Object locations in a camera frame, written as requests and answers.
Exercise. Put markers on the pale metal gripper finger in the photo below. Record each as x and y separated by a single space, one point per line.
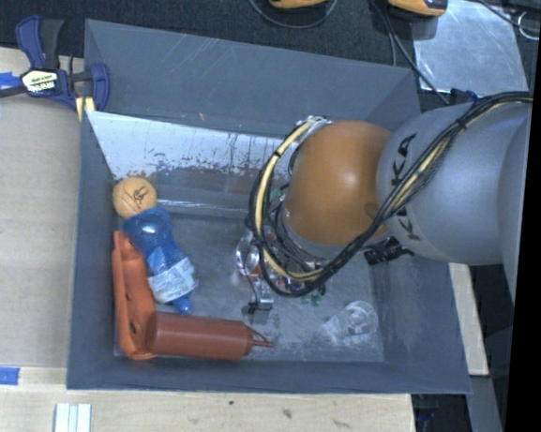
254 309
266 299

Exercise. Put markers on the red-brown squeeze bottle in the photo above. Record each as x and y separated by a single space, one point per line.
199 337

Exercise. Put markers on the clear glass thing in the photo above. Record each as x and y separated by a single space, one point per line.
351 328

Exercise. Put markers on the blue plastic bottle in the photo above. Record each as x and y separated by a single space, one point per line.
159 247

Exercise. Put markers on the orange flat plastic tool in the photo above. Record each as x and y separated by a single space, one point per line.
125 287

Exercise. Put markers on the tan ball with black mark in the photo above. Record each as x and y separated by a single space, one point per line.
133 197

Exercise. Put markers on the grey metal bin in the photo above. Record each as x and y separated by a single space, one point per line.
225 84

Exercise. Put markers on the pale wood flat board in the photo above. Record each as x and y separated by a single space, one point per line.
28 236

